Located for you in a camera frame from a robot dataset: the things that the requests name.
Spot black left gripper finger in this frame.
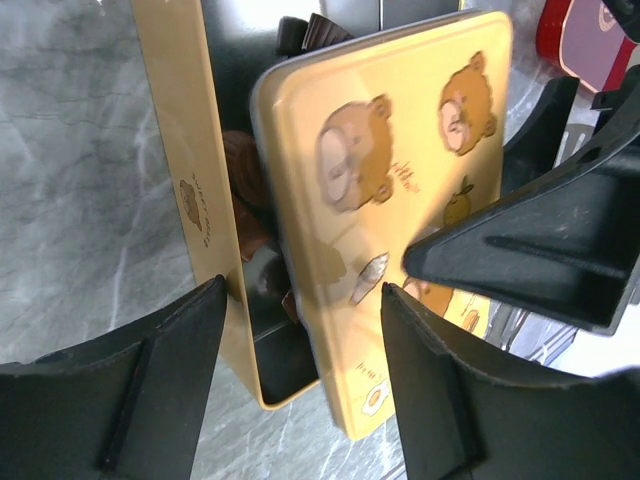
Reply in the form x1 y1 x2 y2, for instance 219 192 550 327
1 276 227 479
501 76 579 197
381 283 639 479
403 68 639 335

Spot silver tin lid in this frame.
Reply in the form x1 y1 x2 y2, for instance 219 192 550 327
251 9 513 440

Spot brown chocolate piece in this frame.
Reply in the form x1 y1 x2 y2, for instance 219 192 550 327
222 130 271 210
234 198 282 262

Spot red rectangular tray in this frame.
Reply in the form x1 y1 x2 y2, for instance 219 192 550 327
535 0 639 93

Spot gold metal tin box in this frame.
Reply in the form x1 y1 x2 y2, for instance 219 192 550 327
132 1 393 423

